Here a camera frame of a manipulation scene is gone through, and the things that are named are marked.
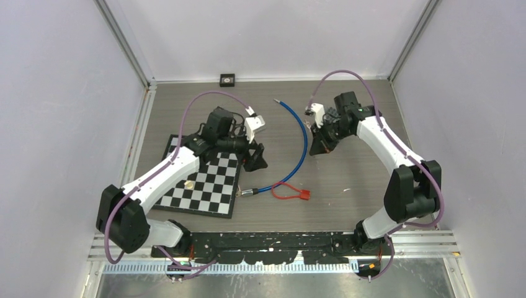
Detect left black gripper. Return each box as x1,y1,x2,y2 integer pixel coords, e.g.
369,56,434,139
217,127,268,171

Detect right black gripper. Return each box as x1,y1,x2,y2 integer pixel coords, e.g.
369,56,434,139
310,118,352,156

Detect blue cable lock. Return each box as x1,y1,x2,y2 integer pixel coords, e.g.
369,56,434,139
234,99,308,198

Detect red cable padlock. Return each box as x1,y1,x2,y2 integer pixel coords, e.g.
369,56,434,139
270,182,311,201

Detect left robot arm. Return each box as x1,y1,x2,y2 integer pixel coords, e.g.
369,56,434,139
95,107,267,257

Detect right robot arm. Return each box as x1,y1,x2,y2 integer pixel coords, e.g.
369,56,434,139
305,92,442,255

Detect grey building plate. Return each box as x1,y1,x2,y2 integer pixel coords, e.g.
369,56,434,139
324,107,340,122

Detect black white chessboard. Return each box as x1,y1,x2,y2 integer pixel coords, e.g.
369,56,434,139
153,152,241,219

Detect small black square device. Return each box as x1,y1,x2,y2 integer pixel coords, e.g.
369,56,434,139
219,73,236,88

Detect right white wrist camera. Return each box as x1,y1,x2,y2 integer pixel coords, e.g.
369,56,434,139
305,103,325,128

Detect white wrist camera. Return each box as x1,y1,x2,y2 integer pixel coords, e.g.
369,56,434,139
244,106,265,143
305,103,325,128

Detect black cable padlock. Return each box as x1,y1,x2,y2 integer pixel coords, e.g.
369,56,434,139
229,112,246,138

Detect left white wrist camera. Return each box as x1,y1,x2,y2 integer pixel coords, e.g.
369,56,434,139
244,106,265,143

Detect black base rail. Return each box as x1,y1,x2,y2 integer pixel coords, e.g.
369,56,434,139
149,231,389,266

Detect aluminium frame rail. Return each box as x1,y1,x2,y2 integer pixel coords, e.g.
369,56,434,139
102,260,360,274

